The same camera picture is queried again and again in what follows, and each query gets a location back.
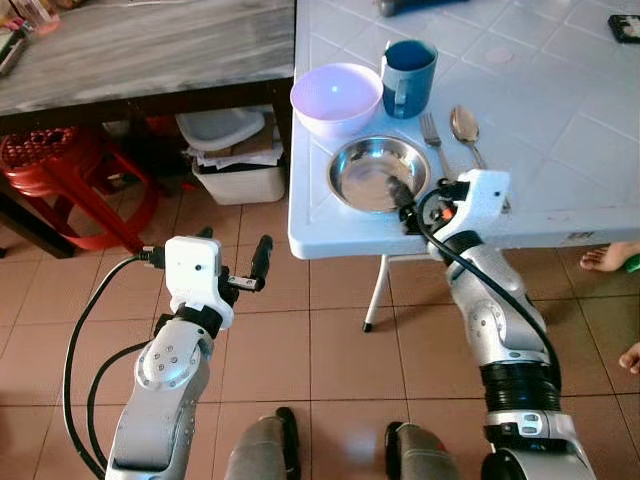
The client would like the short black left arm cable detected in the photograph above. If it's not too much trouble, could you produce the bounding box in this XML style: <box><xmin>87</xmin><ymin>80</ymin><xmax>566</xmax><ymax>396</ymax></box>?
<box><xmin>86</xmin><ymin>340</ymin><xmax>153</xmax><ymax>473</ymax></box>

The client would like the metal spoon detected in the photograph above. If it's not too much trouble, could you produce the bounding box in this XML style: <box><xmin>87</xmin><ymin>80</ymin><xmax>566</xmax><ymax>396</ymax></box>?
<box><xmin>449</xmin><ymin>105</ymin><xmax>513</xmax><ymax>214</ymax></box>

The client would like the dark tool on wood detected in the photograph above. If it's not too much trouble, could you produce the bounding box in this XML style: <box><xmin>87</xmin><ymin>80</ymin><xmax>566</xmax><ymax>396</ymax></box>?
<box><xmin>0</xmin><ymin>28</ymin><xmax>32</xmax><ymax>78</ymax></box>

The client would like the white plastic folding table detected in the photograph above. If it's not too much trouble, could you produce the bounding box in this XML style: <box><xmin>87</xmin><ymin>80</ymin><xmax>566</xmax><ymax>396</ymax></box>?
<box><xmin>288</xmin><ymin>0</ymin><xmax>640</xmax><ymax>334</ymax></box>

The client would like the grey robot right leg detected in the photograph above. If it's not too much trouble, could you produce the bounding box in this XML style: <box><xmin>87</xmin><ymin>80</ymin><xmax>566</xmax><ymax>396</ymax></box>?
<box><xmin>385</xmin><ymin>421</ymin><xmax>462</xmax><ymax>480</ymax></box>

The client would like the stainless steel bowl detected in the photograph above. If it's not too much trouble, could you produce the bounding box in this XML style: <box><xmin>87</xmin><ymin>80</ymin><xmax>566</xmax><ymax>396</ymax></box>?
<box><xmin>328</xmin><ymin>136</ymin><xmax>432</xmax><ymax>214</ymax></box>

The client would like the white plastic storage bin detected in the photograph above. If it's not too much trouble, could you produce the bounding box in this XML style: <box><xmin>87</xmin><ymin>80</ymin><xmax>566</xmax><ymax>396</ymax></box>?
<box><xmin>191</xmin><ymin>150</ymin><xmax>288</xmax><ymax>207</ymax></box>

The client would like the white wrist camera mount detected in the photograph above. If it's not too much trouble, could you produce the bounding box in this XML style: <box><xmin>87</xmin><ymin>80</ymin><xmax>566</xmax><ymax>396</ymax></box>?
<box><xmin>163</xmin><ymin>237</ymin><xmax>237</xmax><ymax>331</ymax></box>
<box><xmin>453</xmin><ymin>170</ymin><xmax>512</xmax><ymax>240</ymax></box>

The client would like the grey wooden table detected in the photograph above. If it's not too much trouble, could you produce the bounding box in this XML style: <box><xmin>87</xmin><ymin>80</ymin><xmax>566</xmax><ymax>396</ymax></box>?
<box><xmin>0</xmin><ymin>0</ymin><xmax>299</xmax><ymax>261</ymax></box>

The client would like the dark blue flat object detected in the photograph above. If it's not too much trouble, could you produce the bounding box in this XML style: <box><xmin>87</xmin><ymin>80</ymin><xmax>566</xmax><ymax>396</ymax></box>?
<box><xmin>378</xmin><ymin>0</ymin><xmax>472</xmax><ymax>18</ymax></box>

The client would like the pink cup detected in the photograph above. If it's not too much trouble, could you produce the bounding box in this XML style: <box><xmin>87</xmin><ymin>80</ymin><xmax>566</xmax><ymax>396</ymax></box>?
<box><xmin>10</xmin><ymin>0</ymin><xmax>62</xmax><ymax>34</ymax></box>

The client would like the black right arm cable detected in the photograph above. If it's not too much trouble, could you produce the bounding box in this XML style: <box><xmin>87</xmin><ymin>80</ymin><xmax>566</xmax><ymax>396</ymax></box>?
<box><xmin>414</xmin><ymin>186</ymin><xmax>561</xmax><ymax>379</ymax></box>

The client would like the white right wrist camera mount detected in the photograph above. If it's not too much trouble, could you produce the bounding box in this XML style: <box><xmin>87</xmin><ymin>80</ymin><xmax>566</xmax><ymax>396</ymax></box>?
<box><xmin>453</xmin><ymin>170</ymin><xmax>512</xmax><ymax>240</ymax></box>

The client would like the long black left arm cable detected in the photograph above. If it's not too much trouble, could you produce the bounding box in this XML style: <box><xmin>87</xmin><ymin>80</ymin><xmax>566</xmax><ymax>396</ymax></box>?
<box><xmin>63</xmin><ymin>247</ymin><xmax>167</xmax><ymax>479</ymax></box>

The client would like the blue mug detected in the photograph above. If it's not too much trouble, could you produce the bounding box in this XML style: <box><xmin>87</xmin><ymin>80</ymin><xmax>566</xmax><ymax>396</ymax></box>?
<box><xmin>380</xmin><ymin>38</ymin><xmax>439</xmax><ymax>121</ymax></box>

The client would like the grey robot left leg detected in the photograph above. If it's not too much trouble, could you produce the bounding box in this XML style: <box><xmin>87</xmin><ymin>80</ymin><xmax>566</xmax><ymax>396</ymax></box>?
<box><xmin>224</xmin><ymin>406</ymin><xmax>302</xmax><ymax>480</ymax></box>

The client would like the red plastic stool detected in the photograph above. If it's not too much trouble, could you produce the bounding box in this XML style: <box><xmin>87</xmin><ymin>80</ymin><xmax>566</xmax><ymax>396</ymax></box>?
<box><xmin>0</xmin><ymin>127</ymin><xmax>161</xmax><ymax>252</ymax></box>

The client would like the grey robot leg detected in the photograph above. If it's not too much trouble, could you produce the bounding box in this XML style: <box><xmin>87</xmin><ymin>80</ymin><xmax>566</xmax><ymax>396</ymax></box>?
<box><xmin>224</xmin><ymin>406</ymin><xmax>302</xmax><ymax>480</ymax></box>
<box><xmin>385</xmin><ymin>421</ymin><xmax>462</xmax><ymax>480</ymax></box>

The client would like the white plastic basin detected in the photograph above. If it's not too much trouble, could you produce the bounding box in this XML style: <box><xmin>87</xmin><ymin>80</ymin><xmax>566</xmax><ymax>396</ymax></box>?
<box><xmin>176</xmin><ymin>107</ymin><xmax>267</xmax><ymax>152</ymax></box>

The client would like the light purple plastic bowl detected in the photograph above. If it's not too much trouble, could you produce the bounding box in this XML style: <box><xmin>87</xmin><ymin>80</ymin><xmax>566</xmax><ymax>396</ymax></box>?
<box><xmin>290</xmin><ymin>63</ymin><xmax>384</xmax><ymax>139</ymax></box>

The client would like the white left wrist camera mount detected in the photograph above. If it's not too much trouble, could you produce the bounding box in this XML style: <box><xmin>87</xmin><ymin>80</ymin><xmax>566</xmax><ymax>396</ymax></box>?
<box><xmin>163</xmin><ymin>237</ymin><xmax>237</xmax><ymax>331</ymax></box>

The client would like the metal fork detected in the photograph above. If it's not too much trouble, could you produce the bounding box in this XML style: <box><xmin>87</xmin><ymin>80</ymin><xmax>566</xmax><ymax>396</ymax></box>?
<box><xmin>418</xmin><ymin>113</ymin><xmax>452</xmax><ymax>182</ymax></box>

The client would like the person's bare foot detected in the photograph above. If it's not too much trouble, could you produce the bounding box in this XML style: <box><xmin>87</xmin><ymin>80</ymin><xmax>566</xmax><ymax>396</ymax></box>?
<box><xmin>580</xmin><ymin>242</ymin><xmax>640</xmax><ymax>274</ymax></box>
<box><xmin>619</xmin><ymin>343</ymin><xmax>640</xmax><ymax>374</ymax></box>

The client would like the black phone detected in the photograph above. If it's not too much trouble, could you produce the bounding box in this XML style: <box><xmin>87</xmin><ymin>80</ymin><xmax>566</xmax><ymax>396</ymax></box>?
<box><xmin>608</xmin><ymin>14</ymin><xmax>640</xmax><ymax>45</ymax></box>

